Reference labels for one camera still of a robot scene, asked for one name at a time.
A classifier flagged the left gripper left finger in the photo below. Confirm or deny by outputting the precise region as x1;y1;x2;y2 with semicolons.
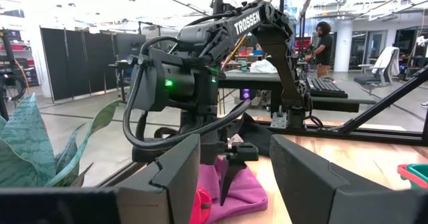
115;133;201;224

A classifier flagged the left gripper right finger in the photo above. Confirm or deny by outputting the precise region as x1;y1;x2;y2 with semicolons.
269;134;391;224

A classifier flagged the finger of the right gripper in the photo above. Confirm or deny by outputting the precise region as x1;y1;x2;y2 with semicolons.
219;142;259;207

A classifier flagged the red tomato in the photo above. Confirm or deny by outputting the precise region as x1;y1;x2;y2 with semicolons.
189;187;213;224

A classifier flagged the magenta cloth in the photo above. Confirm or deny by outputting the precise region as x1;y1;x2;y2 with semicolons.
197;156;269;223

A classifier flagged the computer tower with purple light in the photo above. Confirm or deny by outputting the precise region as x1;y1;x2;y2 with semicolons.
239;88;253;102

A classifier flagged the dark grey desk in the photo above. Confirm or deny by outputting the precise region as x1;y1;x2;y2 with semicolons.
219;69;304;114

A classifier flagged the white plastic bag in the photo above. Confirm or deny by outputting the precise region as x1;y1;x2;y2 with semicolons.
249;59;279;74

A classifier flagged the dark keyboard table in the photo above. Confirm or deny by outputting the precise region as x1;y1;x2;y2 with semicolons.
309;95;378;114

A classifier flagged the black backlit keyboard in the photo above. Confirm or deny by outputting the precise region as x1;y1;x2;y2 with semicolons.
306;76;349;99

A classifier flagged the teal plastic basket orange rim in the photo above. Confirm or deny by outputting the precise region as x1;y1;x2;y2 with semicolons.
397;163;428;189

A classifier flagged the office chair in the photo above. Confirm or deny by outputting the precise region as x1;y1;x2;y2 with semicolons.
353;45;401;87

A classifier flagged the person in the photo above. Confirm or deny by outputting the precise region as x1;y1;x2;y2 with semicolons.
304;21;334;79

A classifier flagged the snake plant in white pot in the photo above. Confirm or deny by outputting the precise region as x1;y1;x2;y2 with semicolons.
0;93;122;189

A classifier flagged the white cloth over chair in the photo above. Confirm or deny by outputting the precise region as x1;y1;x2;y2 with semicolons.
372;46;401;76

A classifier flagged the storage shelf rack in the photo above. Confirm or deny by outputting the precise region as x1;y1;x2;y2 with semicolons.
0;28;40;88

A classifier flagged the black partition wall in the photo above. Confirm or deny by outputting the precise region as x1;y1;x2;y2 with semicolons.
39;26;147;102

